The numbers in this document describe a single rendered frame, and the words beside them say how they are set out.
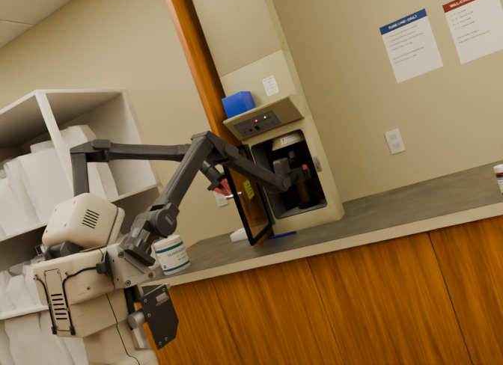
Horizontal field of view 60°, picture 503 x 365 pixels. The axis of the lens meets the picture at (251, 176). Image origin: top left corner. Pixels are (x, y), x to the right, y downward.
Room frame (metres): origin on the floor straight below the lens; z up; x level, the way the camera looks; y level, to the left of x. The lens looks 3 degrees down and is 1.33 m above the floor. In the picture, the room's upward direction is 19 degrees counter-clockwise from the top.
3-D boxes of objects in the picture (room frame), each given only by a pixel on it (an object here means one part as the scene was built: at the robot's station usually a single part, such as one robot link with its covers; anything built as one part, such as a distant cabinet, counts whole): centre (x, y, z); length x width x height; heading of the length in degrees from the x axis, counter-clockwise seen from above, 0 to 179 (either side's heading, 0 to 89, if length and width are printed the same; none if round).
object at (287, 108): (1.86, -0.13, 1.46); 0.32 x 0.11 x 0.10; 64
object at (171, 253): (2.01, 0.47, 1.01); 0.13 x 0.13 x 0.15
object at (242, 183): (1.82, 0.04, 1.19); 0.30 x 0.01 x 0.40; 160
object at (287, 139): (1.99, -0.22, 1.34); 0.18 x 0.18 x 0.05
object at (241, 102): (1.90, -0.05, 1.55); 0.10 x 0.10 x 0.09; 64
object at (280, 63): (2.02, -0.21, 1.32); 0.32 x 0.25 x 0.77; 64
